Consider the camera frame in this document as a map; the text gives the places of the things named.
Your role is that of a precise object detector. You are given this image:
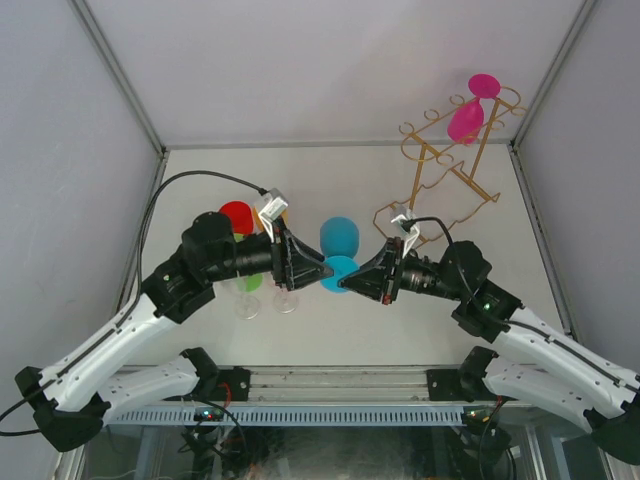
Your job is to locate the green wine glass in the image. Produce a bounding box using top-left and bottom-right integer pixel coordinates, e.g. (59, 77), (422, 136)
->
(232, 230), (265, 294)

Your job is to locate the aluminium frame rail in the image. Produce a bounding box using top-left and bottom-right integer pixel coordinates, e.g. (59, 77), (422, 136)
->
(100, 358), (617, 411)

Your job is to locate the clear wine glass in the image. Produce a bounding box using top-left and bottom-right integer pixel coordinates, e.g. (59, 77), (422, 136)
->
(221, 278), (261, 320)
(272, 283), (299, 314)

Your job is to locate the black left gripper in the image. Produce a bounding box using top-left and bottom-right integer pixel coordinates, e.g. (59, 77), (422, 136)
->
(205, 215), (333, 291)

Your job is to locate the slotted grey cable duct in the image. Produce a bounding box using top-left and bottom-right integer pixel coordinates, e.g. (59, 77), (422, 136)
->
(111, 404), (465, 427)

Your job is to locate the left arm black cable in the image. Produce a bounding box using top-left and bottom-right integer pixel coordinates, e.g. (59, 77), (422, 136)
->
(0, 170), (269, 436)

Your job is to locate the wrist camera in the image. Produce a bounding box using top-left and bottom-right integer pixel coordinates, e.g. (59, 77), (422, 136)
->
(254, 188), (289, 243)
(390, 204), (420, 257)

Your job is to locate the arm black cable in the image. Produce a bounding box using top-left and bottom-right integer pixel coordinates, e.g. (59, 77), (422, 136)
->
(404, 215), (626, 389)
(0, 170), (269, 436)

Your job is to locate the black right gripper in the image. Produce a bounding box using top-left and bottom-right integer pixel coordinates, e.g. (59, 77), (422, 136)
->
(338, 237), (465, 306)

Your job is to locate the red wine glass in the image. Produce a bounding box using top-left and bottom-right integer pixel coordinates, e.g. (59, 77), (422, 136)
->
(219, 201), (254, 235)

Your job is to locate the gold wire glass rack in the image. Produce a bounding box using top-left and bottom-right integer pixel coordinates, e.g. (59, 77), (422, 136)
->
(372, 86), (527, 237)

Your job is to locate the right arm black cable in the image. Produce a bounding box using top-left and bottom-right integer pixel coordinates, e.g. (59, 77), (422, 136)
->
(404, 215), (626, 389)

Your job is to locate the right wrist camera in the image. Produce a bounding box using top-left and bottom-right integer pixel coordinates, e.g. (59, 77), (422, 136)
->
(390, 204), (420, 257)

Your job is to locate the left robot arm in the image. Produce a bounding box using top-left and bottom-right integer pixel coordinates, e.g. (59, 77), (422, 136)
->
(15, 212), (333, 452)

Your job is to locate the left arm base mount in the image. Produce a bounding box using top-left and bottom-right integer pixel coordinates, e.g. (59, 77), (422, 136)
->
(191, 367), (251, 403)

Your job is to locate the blue wine glass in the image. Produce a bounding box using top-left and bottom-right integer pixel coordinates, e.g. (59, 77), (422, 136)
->
(320, 217), (360, 294)

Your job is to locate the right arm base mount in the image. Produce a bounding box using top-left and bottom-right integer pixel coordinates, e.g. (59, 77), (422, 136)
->
(426, 366), (498, 403)

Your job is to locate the yellow wine glass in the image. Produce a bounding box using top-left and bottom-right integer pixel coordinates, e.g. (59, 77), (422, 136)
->
(251, 206), (290, 232)

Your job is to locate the magenta wine glass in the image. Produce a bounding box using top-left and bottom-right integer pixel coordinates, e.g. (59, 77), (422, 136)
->
(447, 73), (501, 145)

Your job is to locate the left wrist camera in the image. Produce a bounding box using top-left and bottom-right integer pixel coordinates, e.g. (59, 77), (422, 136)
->
(254, 188), (289, 243)

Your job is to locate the clear wine glass front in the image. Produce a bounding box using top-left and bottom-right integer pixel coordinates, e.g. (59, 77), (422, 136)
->
(221, 278), (261, 320)

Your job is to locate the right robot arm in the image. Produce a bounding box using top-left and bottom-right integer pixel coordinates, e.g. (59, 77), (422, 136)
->
(339, 238), (639, 465)

